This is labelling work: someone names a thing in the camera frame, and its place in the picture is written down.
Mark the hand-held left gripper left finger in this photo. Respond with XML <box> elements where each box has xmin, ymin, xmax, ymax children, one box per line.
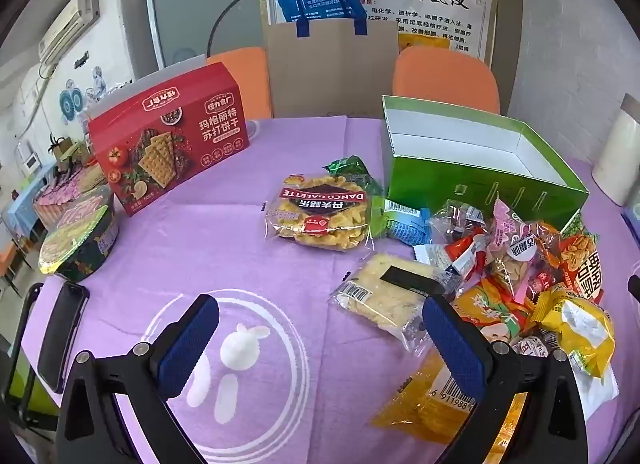
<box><xmin>54</xmin><ymin>293</ymin><xmax>221</xmax><ymax>464</ymax></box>

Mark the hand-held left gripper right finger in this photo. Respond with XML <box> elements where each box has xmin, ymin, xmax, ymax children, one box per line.
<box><xmin>421</xmin><ymin>294</ymin><xmax>591</xmax><ymax>464</ymax></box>

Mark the red white snack packet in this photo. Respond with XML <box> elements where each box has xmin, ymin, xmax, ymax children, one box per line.
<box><xmin>414</xmin><ymin>235</ymin><xmax>490</xmax><ymax>276</ymax></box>

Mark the pile of assorted snack packets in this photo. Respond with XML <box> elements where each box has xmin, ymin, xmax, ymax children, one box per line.
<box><xmin>414</xmin><ymin>196</ymin><xmax>621</xmax><ymax>397</ymax></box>

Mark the green cardboard box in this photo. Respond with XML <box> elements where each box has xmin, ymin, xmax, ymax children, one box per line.
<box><xmin>381</xmin><ymin>95</ymin><xmax>590</xmax><ymax>232</ymax></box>

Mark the green snack packet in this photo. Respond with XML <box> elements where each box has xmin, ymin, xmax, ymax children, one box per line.
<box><xmin>322</xmin><ymin>155</ymin><xmax>375</xmax><ymax>191</ymax></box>

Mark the orange barcode snack packet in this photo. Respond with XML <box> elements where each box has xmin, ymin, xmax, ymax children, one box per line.
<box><xmin>371</xmin><ymin>351</ymin><xmax>526</xmax><ymax>442</ymax></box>

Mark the clear pale cracker packet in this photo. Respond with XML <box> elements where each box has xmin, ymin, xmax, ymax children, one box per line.
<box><xmin>327</xmin><ymin>251</ymin><xmax>451</xmax><ymax>357</ymax></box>

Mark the purple tablecloth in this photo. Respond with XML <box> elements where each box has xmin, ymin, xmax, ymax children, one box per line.
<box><xmin>19</xmin><ymin>115</ymin><xmax>640</xmax><ymax>464</ymax></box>

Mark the black smartphone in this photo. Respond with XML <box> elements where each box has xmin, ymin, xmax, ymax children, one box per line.
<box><xmin>36</xmin><ymin>281</ymin><xmax>92</xmax><ymax>396</ymax></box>

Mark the pink snack packet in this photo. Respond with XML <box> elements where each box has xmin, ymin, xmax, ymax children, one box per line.
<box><xmin>489</xmin><ymin>195</ymin><xmax>540</xmax><ymax>265</ymax></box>

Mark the blue snack packet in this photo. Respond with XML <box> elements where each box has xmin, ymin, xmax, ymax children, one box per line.
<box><xmin>370</xmin><ymin>195</ymin><xmax>432</xmax><ymax>246</ymax></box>

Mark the instant noodle bowl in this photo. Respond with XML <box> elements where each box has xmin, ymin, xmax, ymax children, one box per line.
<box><xmin>39</xmin><ymin>194</ymin><xmax>121</xmax><ymax>279</ymax></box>

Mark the yellow waffle cookie packet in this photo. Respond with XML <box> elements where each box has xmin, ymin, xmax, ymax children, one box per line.
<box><xmin>262</xmin><ymin>171</ymin><xmax>376</xmax><ymax>252</ymax></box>

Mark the pink patterned round box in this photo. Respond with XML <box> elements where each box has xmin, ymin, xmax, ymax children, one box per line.
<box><xmin>31</xmin><ymin>166</ymin><xmax>110</xmax><ymax>227</ymax></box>

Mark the red cracker box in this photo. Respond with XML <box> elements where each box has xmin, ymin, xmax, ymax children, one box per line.
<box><xmin>87</xmin><ymin>55</ymin><xmax>251</xmax><ymax>217</ymax></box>

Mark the orange chair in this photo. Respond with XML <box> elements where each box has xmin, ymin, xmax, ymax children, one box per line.
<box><xmin>391</xmin><ymin>45</ymin><xmax>502</xmax><ymax>116</ymax></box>
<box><xmin>205</xmin><ymin>46</ymin><xmax>274</xmax><ymax>121</ymax></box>

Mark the brown paper bag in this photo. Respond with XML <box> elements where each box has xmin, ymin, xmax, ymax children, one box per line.
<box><xmin>261</xmin><ymin>18</ymin><xmax>401</xmax><ymax>120</ymax></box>

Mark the white air conditioner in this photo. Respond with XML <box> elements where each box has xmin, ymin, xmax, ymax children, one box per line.
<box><xmin>37</xmin><ymin>0</ymin><xmax>104</xmax><ymax>66</ymax></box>

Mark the blue wall decal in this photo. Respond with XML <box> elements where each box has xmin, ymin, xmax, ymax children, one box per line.
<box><xmin>56</xmin><ymin>65</ymin><xmax>110</xmax><ymax>126</ymax></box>

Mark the white wall poster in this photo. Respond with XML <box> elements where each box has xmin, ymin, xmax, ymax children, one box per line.
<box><xmin>356</xmin><ymin>0</ymin><xmax>501</xmax><ymax>64</ymax></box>

